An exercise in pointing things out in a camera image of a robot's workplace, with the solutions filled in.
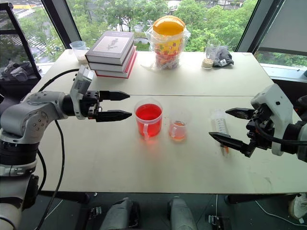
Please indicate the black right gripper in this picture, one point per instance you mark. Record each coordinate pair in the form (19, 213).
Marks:
(261, 129)

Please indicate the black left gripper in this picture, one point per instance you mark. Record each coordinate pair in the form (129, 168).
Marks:
(91, 105)

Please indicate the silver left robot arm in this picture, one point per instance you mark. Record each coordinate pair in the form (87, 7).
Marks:
(21, 119)

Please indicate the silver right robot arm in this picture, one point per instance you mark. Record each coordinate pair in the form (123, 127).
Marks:
(301, 139)

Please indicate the clear plastic syringe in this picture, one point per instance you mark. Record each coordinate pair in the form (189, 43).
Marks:
(220, 123)

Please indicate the large cup with red liquid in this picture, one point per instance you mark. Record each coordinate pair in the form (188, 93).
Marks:
(148, 122)

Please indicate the small beaker with orange liquid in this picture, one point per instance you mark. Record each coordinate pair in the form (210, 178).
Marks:
(178, 130)

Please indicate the clear measuring cup with grains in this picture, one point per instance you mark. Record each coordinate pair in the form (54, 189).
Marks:
(79, 51)

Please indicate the red hardcover book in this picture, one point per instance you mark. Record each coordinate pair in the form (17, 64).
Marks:
(128, 70)

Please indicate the dark book with white pages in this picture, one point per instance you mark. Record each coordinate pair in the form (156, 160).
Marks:
(124, 62)

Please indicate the grey hardcover book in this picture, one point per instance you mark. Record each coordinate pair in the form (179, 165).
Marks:
(110, 45)

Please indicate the dark grey cloth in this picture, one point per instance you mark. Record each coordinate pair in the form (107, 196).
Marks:
(224, 58)

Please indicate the clear glass with grains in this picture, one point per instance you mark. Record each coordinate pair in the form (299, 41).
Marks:
(208, 60)

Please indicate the black table support bar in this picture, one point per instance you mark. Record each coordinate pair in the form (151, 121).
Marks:
(69, 197)
(261, 198)

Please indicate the orange-lidded jar in plastic bag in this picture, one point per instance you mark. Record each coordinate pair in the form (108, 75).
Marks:
(169, 40)

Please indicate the black floor clamp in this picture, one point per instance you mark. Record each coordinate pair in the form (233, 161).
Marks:
(96, 212)
(219, 222)

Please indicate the white sneaker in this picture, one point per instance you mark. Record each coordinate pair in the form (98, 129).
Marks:
(299, 206)

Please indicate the grey rounded robot leg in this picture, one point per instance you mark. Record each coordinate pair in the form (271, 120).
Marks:
(120, 213)
(182, 213)

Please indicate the grey bundled fabric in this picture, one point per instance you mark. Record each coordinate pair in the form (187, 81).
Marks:
(16, 72)

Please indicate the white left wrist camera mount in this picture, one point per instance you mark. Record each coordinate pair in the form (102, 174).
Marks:
(80, 82)

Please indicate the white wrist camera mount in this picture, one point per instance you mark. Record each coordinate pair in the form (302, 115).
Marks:
(275, 100)
(80, 82)

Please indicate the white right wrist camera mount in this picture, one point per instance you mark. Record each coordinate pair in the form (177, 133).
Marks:
(275, 100)

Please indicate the black metal frame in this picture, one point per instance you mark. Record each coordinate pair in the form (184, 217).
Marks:
(21, 45)

